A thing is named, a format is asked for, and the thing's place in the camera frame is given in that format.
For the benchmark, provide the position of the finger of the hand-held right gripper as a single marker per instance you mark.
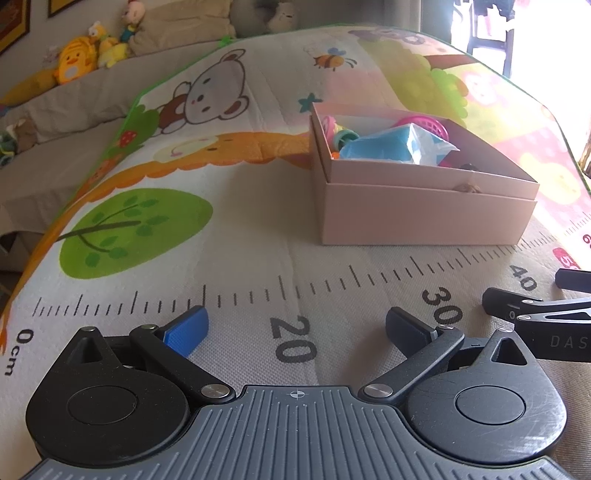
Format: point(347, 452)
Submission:
point(503, 304)
point(575, 280)

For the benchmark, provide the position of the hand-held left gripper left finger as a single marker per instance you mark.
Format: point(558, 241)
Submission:
point(187, 330)

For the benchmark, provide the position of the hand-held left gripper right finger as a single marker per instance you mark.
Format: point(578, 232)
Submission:
point(408, 330)

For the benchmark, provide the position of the pink cardboard box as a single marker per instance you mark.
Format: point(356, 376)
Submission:
point(415, 217)

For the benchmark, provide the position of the blue wipes packet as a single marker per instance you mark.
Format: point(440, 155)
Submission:
point(383, 147)

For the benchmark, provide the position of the teal plastic toy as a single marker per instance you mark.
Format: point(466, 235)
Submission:
point(347, 137)

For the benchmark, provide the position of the printed play mat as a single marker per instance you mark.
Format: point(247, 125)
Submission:
point(258, 258)

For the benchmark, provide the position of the pink perforated plastic toy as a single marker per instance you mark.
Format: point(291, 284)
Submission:
point(427, 124)

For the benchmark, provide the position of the beige sofa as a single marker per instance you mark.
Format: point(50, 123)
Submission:
point(69, 120)

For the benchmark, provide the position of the dark chair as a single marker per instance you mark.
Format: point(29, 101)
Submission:
point(489, 46)

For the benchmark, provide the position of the small colourful plush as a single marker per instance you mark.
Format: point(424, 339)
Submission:
point(16, 138)

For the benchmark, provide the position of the yellow plush toy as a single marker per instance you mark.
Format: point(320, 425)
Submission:
point(111, 50)

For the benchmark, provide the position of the yellow long plush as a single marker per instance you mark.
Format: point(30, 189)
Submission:
point(27, 87)

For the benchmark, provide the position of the orange tiger plush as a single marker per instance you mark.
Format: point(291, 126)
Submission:
point(74, 60)

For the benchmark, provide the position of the beige pillow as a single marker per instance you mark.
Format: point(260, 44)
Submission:
point(184, 23)

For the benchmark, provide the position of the small doll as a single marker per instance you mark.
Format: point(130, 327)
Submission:
point(131, 16)

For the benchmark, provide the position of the grey plush pillow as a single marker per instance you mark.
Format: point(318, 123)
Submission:
point(263, 14)

